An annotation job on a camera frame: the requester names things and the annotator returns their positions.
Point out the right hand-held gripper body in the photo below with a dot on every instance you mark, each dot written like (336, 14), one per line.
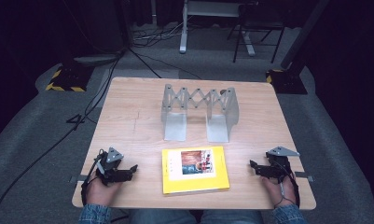
(278, 165)

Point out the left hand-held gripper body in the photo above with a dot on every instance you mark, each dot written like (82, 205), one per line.
(110, 161)

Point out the expandable metal book rack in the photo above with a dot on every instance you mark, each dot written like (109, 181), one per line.
(217, 127)

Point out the yellow book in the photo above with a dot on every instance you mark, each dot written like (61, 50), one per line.
(195, 169)

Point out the person's right hand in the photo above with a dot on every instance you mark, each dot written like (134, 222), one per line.
(278, 193)

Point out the person's left hand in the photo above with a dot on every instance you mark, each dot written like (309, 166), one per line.
(101, 192)

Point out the black stand base striped tape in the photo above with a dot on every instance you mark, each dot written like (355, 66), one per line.
(70, 77)
(287, 81)

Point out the black slanted stand pole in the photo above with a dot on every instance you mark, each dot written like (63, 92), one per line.
(304, 34)

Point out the black chair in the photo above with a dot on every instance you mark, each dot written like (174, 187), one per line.
(256, 18)

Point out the metal table edge bracket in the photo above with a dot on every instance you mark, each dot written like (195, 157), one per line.
(77, 179)
(304, 176)

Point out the white desk frame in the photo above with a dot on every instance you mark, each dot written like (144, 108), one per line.
(183, 31)

